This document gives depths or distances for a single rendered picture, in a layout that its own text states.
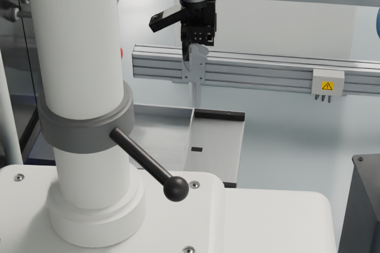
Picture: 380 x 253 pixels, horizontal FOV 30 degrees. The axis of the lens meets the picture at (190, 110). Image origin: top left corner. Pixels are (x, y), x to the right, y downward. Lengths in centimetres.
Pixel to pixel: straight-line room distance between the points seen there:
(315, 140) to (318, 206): 251
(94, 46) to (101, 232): 20
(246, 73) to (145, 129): 96
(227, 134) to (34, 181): 119
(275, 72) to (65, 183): 219
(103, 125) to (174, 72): 226
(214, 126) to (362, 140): 149
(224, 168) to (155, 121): 27
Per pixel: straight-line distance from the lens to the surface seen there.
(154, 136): 192
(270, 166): 315
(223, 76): 285
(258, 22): 339
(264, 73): 282
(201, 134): 193
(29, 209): 76
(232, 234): 77
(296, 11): 335
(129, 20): 415
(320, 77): 277
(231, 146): 189
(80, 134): 62
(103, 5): 57
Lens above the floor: 212
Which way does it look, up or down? 38 degrees down
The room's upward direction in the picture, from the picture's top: straight up
